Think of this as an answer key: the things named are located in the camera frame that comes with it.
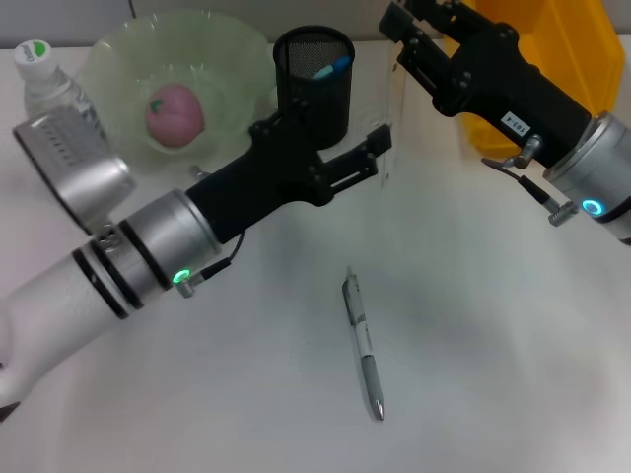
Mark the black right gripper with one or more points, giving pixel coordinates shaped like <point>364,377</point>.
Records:
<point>503,93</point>

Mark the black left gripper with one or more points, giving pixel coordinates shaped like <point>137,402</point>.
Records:
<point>266,177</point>

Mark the blue and teal scissors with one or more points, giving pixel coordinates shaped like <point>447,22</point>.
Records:
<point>330,69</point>

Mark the clear plastic ruler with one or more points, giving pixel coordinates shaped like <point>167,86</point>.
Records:
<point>394,118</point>

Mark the pink toy peach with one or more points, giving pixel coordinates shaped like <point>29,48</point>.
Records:
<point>175,115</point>

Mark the silver ballpoint pen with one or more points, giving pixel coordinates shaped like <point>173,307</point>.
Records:
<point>362,340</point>

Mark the clear bottle with green label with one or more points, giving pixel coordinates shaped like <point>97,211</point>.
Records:
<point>54,88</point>

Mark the silver and white right robot arm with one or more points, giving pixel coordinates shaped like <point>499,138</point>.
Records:
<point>596,172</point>

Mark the black mesh pen cup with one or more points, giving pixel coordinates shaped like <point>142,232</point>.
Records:
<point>315,84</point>

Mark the translucent green fruit bowl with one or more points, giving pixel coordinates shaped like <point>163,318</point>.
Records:
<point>118,59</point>

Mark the yellow plastic bin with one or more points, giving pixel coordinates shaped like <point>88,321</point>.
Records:
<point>581,49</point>

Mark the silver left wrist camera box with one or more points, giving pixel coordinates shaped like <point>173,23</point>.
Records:
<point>79,167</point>

